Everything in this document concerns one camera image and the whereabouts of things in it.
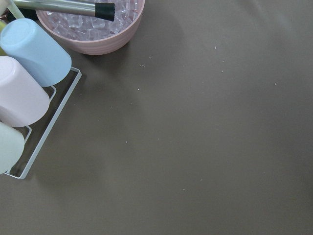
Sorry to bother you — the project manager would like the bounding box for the pink bowl of ice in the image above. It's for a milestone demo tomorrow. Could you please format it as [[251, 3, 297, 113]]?
[[36, 0, 145, 55]]

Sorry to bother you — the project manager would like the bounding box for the metal ice scoop handle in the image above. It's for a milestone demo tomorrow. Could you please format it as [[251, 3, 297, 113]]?
[[13, 0, 115, 22]]

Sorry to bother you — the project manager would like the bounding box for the pale green cup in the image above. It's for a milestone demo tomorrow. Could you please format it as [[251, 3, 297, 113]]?
[[0, 122, 24, 174]]

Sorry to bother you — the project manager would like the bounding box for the pink cup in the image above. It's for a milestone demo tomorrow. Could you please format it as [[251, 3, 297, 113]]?
[[0, 56, 50, 127]]

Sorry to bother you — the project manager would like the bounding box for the light blue cup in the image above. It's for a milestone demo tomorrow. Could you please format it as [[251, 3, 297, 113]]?
[[0, 18, 72, 87]]

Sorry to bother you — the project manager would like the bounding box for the white wire cup rack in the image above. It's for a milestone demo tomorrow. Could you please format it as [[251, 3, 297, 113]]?
[[4, 67, 82, 179]]

